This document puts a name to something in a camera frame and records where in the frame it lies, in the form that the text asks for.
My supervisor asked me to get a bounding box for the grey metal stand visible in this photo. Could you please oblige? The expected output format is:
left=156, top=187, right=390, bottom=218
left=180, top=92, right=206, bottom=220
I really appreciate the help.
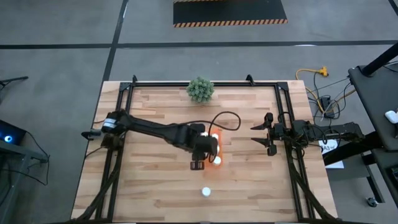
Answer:
left=0, top=139, right=50, bottom=224

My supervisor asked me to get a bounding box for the potted green succulent plant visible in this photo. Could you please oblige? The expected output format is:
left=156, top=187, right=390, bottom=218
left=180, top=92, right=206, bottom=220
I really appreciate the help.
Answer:
left=186, top=76, right=215, bottom=104

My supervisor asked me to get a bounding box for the orange plastic basket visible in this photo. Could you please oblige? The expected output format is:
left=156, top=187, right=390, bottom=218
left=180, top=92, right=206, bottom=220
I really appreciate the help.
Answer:
left=198, top=127, right=224, bottom=171

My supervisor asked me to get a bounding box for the white paper sheet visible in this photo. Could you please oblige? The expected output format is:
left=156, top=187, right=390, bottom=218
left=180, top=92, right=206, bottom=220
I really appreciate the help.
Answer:
left=317, top=138, right=345, bottom=170

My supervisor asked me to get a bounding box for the black power strip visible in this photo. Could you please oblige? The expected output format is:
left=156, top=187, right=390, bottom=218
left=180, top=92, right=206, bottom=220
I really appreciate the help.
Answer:
left=320, top=95, right=336, bottom=119

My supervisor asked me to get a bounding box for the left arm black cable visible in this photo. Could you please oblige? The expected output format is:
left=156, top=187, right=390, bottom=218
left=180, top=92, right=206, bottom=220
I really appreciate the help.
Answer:
left=207, top=111, right=242, bottom=164

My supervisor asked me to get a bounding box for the yellow extension cord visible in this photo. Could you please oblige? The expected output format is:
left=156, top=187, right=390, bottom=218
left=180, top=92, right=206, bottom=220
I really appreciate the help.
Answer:
left=295, top=66, right=335, bottom=114

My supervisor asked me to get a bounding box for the black hazard-striped floor mat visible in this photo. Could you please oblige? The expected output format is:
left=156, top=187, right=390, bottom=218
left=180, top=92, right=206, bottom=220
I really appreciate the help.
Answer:
left=173, top=0, right=289, bottom=29

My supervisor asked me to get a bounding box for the black side table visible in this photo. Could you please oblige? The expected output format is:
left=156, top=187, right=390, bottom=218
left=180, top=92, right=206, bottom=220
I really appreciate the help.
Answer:
left=323, top=42, right=398, bottom=209

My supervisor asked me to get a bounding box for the small white case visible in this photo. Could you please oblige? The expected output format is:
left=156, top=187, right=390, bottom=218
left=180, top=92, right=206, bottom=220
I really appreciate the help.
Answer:
left=384, top=110, right=398, bottom=124

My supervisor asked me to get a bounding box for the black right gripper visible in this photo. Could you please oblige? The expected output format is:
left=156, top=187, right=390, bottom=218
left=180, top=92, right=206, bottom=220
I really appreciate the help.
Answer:
left=250, top=112, right=285, bottom=157

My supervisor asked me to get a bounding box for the black computer with blue light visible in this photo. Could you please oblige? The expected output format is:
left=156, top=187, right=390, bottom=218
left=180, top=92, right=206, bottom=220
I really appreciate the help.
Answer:
left=0, top=119, right=27, bottom=146

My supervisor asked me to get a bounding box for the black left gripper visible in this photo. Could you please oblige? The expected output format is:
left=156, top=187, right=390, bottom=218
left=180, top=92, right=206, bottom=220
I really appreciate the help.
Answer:
left=190, top=123, right=220, bottom=171

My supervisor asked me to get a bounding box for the black aluminium table frame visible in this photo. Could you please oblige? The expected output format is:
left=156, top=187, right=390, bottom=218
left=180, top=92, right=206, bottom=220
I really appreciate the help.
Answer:
left=70, top=74, right=338, bottom=224

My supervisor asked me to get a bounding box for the thin black floor cable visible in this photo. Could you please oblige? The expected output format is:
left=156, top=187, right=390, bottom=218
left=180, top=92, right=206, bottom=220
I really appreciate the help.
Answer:
left=307, top=77, right=352, bottom=94

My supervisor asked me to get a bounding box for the black tripod leg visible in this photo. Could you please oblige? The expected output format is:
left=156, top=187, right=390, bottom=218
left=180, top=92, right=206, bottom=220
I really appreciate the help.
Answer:
left=0, top=75, right=29, bottom=105

